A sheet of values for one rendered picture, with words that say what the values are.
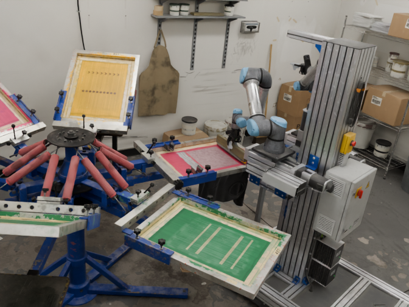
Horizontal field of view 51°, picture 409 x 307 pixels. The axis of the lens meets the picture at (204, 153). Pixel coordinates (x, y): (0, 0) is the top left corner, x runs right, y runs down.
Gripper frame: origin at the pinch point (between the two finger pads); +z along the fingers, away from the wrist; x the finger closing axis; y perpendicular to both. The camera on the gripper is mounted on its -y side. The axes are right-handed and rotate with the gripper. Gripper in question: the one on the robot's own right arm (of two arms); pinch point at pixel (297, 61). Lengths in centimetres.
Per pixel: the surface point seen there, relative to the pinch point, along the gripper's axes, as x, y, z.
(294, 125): 114, 157, 179
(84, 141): -187, 11, -57
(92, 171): -186, 25, -72
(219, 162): -88, 61, -36
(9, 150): -260, 102, 145
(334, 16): 203, 22, 236
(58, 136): -202, 9, -49
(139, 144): -145, 44, -11
